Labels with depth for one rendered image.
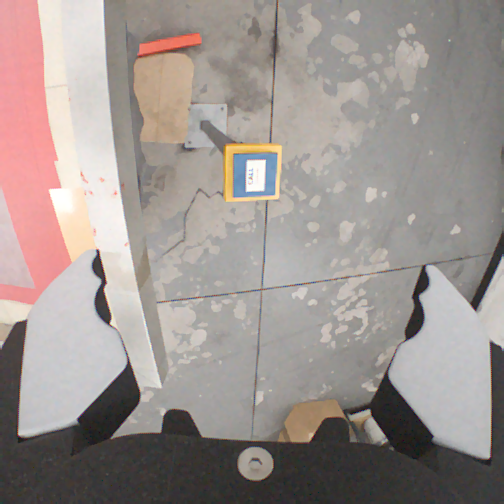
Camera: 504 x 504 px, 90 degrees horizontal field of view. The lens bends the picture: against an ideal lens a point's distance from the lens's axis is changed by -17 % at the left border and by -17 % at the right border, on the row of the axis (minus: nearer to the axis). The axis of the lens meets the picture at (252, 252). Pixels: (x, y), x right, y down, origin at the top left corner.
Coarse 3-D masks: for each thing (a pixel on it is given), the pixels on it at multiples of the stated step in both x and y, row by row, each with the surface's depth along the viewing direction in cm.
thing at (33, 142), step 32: (0, 0) 19; (32, 0) 19; (0, 32) 20; (32, 32) 21; (0, 64) 22; (32, 64) 22; (0, 96) 24; (32, 96) 24; (0, 128) 25; (32, 128) 25; (0, 160) 27; (32, 160) 27
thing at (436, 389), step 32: (416, 288) 11; (448, 288) 9; (416, 320) 9; (448, 320) 8; (480, 320) 8; (416, 352) 7; (448, 352) 7; (480, 352) 7; (384, 384) 7; (416, 384) 6; (448, 384) 6; (480, 384) 6; (384, 416) 6; (416, 416) 5; (448, 416) 5; (480, 416) 5; (416, 448) 5; (448, 448) 5; (480, 448) 5
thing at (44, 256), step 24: (0, 168) 27; (24, 168) 27; (48, 168) 27; (0, 192) 29; (24, 192) 29; (48, 192) 29; (0, 216) 30; (24, 216) 30; (48, 216) 30; (0, 240) 32; (24, 240) 32; (48, 240) 32; (0, 264) 34; (24, 264) 34; (48, 264) 33; (0, 288) 37; (24, 288) 36
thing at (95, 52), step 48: (96, 0) 17; (96, 48) 19; (96, 96) 20; (96, 144) 22; (96, 192) 25; (96, 240) 27; (144, 240) 30; (144, 288) 31; (0, 336) 38; (144, 336) 33; (144, 384) 38
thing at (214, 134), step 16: (192, 112) 141; (208, 112) 143; (224, 112) 145; (192, 128) 145; (208, 128) 122; (224, 128) 149; (192, 144) 149; (208, 144) 151; (224, 144) 64; (240, 144) 64; (256, 144) 64; (272, 144) 65; (224, 160) 64; (224, 176) 66; (224, 192) 68
